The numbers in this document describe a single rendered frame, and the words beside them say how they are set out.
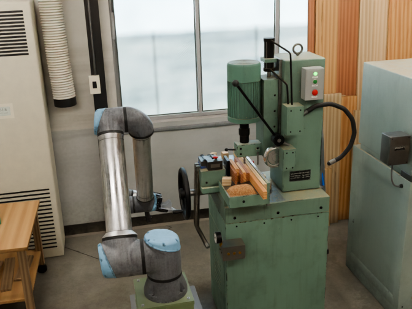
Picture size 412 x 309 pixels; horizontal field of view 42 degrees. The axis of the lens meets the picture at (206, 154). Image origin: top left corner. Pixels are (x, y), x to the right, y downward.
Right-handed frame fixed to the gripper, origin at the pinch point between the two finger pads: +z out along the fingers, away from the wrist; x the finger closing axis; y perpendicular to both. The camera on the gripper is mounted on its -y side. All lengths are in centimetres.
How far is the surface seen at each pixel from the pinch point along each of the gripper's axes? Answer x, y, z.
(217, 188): -14.2, 23.4, 15.8
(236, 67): -11, 87, 5
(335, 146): 92, 42, 132
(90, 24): 111, 74, -65
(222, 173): -12.2, 31.7, 16.2
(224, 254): -34.1, -3.5, 23.8
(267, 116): -11, 67, 29
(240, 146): -8, 47, 22
